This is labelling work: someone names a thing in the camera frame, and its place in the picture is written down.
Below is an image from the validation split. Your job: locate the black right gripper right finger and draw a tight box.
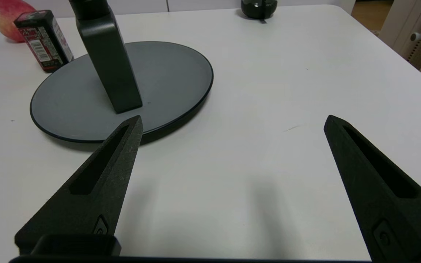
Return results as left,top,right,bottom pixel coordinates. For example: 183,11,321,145
323,115,421,263

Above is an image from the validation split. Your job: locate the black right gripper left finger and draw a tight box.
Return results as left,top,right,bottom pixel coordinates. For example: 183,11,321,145
14,115,144,256

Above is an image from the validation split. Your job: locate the dark green bottle black cap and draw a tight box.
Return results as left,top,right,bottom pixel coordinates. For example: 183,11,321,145
68,0,144,114

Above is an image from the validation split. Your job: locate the gray round plate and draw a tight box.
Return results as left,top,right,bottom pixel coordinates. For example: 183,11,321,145
30,41,214,144

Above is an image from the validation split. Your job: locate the small red black box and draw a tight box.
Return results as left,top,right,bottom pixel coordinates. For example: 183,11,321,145
14,10,75,73

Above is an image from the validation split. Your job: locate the white desk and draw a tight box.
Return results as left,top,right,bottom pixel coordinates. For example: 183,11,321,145
378,0,421,90

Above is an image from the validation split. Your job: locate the red yellow peach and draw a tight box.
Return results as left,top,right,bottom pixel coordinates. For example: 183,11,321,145
0,0,37,43

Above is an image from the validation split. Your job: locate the glass cup with dark contents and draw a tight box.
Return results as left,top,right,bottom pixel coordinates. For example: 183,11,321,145
240,0,278,21

